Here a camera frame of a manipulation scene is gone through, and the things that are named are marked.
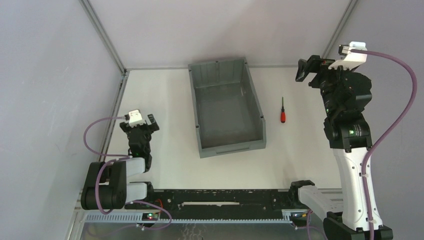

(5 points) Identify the red handled screwdriver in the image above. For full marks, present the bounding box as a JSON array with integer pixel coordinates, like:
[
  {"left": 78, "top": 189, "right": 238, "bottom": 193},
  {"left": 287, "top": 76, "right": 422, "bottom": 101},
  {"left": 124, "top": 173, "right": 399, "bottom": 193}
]
[{"left": 280, "top": 97, "right": 286, "bottom": 123}]

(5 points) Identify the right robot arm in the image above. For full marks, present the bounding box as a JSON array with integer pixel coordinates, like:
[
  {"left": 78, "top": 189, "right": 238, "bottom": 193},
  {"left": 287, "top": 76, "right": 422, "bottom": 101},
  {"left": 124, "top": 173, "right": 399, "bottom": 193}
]
[{"left": 289, "top": 55, "right": 394, "bottom": 240}]

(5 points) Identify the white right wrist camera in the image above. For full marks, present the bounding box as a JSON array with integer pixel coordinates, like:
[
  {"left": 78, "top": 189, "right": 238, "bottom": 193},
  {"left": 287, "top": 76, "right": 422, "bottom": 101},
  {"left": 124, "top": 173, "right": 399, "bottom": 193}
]
[{"left": 328, "top": 41, "right": 367, "bottom": 70}]

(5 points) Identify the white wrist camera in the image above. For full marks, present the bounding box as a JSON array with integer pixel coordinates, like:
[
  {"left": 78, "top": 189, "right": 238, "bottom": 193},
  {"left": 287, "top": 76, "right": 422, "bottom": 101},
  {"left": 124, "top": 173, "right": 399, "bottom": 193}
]
[
  {"left": 328, "top": 41, "right": 367, "bottom": 70},
  {"left": 124, "top": 109, "right": 146, "bottom": 127}
]

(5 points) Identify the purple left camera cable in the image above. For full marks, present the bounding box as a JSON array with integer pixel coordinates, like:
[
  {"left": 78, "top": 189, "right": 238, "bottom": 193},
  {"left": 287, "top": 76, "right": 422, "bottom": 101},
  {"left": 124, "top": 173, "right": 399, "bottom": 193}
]
[{"left": 83, "top": 115, "right": 173, "bottom": 231}]

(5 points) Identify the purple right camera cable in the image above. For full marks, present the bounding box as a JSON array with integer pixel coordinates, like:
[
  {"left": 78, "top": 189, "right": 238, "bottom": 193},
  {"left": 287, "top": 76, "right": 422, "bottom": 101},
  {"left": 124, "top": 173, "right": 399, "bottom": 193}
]
[{"left": 350, "top": 49, "right": 418, "bottom": 240}]

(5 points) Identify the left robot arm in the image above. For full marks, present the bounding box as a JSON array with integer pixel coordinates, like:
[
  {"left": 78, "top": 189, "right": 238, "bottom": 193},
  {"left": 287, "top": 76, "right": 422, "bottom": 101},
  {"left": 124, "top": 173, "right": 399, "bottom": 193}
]
[{"left": 80, "top": 110, "right": 160, "bottom": 214}]

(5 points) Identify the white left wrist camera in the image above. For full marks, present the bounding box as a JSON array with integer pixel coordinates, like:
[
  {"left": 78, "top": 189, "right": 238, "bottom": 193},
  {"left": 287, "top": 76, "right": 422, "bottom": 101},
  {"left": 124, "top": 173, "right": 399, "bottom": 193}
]
[{"left": 124, "top": 109, "right": 146, "bottom": 127}]

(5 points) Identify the aluminium frame rail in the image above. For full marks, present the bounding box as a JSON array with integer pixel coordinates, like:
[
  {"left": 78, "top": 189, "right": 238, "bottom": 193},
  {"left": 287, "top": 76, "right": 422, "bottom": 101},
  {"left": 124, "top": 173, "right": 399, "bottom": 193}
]
[
  {"left": 125, "top": 64, "right": 301, "bottom": 71},
  {"left": 64, "top": 0, "right": 129, "bottom": 240},
  {"left": 322, "top": 0, "right": 360, "bottom": 58}
]

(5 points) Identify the aluminium left frame rail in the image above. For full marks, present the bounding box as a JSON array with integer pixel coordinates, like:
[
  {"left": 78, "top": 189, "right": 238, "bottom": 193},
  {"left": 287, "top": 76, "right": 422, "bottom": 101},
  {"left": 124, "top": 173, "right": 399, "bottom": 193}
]
[{"left": 64, "top": 0, "right": 129, "bottom": 240}]

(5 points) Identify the purple camera cable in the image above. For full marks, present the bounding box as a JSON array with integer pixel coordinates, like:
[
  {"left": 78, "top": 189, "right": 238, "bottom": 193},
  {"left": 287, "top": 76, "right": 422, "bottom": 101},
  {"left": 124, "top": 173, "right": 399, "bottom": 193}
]
[
  {"left": 350, "top": 49, "right": 418, "bottom": 240},
  {"left": 83, "top": 115, "right": 173, "bottom": 231}
]

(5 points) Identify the grey plastic storage bin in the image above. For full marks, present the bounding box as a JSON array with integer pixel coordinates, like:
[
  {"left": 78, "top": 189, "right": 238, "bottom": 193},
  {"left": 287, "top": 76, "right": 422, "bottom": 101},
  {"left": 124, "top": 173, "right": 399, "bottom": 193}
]
[{"left": 188, "top": 57, "right": 267, "bottom": 158}]

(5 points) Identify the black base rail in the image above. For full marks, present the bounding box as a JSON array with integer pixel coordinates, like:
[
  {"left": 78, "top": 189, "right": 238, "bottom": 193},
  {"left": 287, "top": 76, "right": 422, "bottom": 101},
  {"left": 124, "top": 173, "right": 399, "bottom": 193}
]
[{"left": 124, "top": 189, "right": 307, "bottom": 221}]

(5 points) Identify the aluminium back frame rail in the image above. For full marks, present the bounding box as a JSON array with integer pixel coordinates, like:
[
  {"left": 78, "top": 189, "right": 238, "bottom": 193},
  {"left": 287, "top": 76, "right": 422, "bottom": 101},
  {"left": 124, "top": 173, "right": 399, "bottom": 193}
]
[{"left": 125, "top": 64, "right": 301, "bottom": 71}]

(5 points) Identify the aluminium right frame rail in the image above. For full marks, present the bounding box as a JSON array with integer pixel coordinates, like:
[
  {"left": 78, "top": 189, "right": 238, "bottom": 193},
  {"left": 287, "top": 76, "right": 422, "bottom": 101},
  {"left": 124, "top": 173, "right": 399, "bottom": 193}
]
[{"left": 322, "top": 0, "right": 360, "bottom": 58}]

